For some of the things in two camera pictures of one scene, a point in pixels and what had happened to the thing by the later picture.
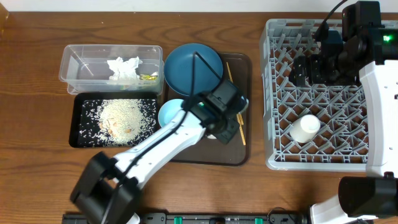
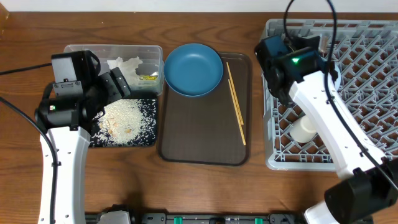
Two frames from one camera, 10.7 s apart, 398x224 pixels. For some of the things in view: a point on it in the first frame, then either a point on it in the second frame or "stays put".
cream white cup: [305, 129] stays put
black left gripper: [227, 138] → [115, 94]
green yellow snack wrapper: [147, 77] stays put
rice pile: [116, 122] stays put
